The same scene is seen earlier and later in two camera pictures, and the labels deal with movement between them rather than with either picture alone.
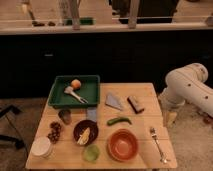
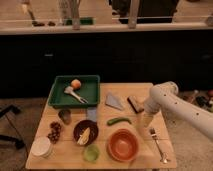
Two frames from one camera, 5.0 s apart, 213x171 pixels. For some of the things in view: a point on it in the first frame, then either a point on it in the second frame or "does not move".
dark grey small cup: (65, 115) does not move
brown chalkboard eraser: (133, 103) does not move
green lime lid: (91, 153) does not move
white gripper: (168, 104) to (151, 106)
